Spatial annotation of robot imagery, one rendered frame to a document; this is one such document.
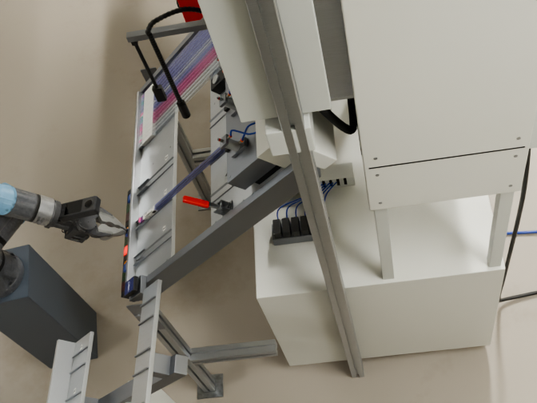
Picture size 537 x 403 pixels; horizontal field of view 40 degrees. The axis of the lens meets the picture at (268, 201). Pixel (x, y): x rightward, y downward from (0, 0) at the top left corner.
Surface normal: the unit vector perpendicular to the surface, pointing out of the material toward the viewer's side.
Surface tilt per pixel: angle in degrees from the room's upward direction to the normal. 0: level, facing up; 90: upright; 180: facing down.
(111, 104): 0
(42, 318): 90
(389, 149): 90
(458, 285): 90
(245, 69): 90
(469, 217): 0
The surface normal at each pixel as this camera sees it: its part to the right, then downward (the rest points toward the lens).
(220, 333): -0.18, -0.51
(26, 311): 0.15, 0.83
